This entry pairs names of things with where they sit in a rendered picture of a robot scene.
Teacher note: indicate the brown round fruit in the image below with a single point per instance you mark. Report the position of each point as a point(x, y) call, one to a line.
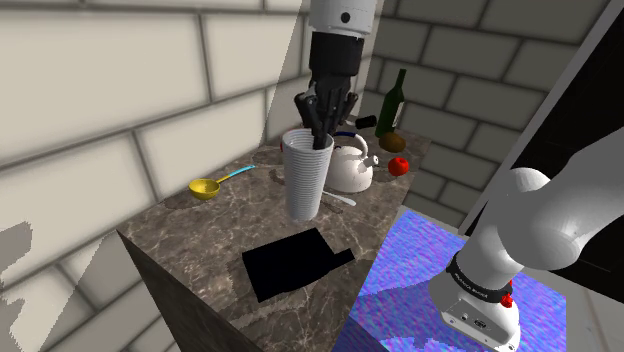
point(392, 142)

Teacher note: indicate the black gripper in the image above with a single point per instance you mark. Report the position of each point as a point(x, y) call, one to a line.
point(336, 56)

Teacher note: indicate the white ribbed cup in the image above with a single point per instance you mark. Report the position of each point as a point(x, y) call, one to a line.
point(304, 180)

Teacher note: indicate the white spoon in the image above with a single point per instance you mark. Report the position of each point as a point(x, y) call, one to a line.
point(341, 198)

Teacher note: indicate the black cylinder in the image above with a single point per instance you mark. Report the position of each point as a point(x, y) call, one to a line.
point(365, 122)

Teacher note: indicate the black flat pan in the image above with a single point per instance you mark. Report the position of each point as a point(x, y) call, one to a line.
point(287, 265)

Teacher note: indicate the blue patterned robot stand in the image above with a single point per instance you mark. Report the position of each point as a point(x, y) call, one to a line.
point(414, 273)

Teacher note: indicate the white kettle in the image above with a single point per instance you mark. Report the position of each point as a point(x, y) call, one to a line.
point(348, 170)

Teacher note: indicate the dark green bottle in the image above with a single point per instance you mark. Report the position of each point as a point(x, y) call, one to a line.
point(391, 107)

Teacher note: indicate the dark window with white frame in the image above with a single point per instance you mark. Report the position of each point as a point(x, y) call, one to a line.
point(580, 112)

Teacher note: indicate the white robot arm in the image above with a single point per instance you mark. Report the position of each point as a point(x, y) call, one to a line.
point(531, 219)

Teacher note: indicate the red apple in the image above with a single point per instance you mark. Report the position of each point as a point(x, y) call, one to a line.
point(398, 166)

